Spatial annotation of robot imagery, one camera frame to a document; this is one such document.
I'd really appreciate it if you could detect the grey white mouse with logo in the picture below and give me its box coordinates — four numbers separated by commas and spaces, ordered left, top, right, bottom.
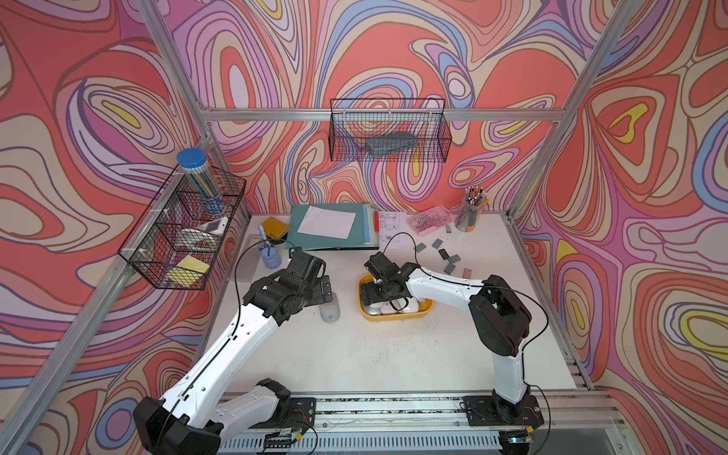
320, 293, 340, 323

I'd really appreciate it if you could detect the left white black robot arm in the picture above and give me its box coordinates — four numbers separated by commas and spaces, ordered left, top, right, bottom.
133, 248, 333, 454

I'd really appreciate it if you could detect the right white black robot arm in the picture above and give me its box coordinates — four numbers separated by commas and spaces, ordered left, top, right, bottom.
359, 252, 534, 424

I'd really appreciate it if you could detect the silver mouse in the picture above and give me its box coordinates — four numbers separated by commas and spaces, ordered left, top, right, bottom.
362, 303, 384, 317

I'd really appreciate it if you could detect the yellow plastic storage box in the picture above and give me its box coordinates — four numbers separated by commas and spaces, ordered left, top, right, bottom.
358, 275, 434, 322

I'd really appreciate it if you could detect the translucent white box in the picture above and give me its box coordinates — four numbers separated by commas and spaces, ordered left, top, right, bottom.
234, 234, 261, 282

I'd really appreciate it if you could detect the green folder stack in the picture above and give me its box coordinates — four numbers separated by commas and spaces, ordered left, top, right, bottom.
287, 203, 379, 251

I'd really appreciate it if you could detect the printed paper sheet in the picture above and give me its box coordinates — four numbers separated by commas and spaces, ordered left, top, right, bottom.
377, 212, 407, 250

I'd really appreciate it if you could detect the white paper sheet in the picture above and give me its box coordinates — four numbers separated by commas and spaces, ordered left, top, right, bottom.
297, 207, 356, 240

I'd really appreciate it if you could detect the pink plastic case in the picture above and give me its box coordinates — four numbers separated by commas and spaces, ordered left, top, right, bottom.
406, 206, 453, 236

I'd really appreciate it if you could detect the yellow sticky note pad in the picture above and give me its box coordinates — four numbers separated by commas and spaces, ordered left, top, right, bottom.
166, 255, 210, 288

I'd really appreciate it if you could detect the pen holder cup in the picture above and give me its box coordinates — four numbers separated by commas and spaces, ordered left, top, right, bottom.
455, 187, 488, 232

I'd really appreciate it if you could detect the grey item in back basket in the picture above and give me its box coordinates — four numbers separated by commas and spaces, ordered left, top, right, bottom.
365, 132, 418, 158

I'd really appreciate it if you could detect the blue lid pencil jar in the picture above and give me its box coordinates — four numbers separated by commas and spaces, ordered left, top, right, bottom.
176, 148, 225, 216

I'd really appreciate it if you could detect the left black wire basket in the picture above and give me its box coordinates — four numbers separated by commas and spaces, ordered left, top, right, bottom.
118, 167, 246, 291

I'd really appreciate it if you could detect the black wire basket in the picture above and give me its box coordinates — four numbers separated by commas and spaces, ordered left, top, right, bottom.
118, 167, 246, 291
328, 96, 452, 163

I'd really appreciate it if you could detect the back black wire basket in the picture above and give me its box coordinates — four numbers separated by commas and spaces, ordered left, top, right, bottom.
328, 96, 452, 163

